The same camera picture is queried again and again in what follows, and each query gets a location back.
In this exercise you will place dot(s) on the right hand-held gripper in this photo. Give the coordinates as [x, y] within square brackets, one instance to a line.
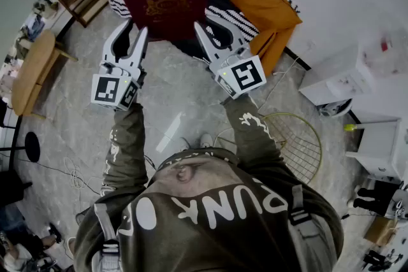
[245, 74]

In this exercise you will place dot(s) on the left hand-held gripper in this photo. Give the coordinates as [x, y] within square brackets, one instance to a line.
[106, 89]

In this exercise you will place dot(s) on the dark red hardcover book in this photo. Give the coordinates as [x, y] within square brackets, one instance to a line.
[165, 3]

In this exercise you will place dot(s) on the person's right forearm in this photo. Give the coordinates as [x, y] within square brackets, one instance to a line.
[252, 137]

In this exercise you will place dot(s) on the person's left forearm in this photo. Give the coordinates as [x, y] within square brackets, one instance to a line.
[127, 143]

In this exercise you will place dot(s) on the orange cushion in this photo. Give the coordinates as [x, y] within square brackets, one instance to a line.
[264, 0]

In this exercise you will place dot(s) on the round wooden table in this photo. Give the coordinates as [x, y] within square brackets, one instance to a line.
[32, 73]

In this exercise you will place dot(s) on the person's white shoe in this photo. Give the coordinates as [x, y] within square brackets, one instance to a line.
[206, 140]

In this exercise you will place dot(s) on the white box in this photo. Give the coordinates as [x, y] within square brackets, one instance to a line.
[334, 76]

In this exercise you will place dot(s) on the black round stand base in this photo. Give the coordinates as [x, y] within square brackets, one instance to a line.
[32, 146]

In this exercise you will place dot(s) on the clear plastic storage box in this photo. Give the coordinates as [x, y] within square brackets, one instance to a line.
[385, 54]

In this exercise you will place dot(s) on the person's olive printed sweatshirt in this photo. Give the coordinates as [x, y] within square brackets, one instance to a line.
[210, 226]

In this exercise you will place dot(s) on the white cabinet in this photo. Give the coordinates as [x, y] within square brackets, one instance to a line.
[379, 143]

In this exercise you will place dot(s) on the cardboard box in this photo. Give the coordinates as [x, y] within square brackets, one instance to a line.
[381, 231]

